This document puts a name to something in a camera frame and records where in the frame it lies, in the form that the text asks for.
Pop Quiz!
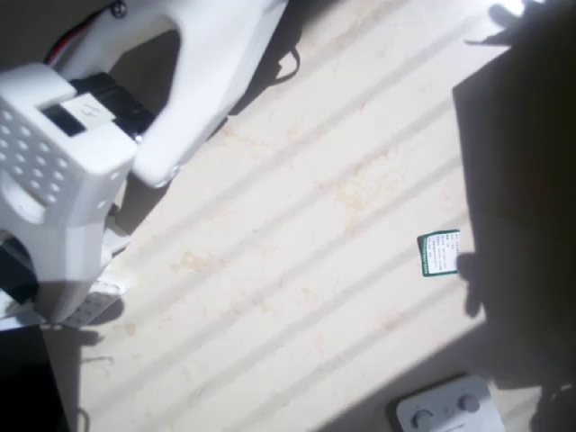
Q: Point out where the red black forearm cable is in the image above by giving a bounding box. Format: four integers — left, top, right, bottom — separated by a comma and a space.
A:
42, 2, 116, 67

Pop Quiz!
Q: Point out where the green bordered label card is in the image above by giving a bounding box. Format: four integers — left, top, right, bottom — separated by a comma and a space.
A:
417, 229, 463, 278

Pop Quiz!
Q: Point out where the white device with knobs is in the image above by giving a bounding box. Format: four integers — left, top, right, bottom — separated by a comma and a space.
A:
389, 373, 508, 432

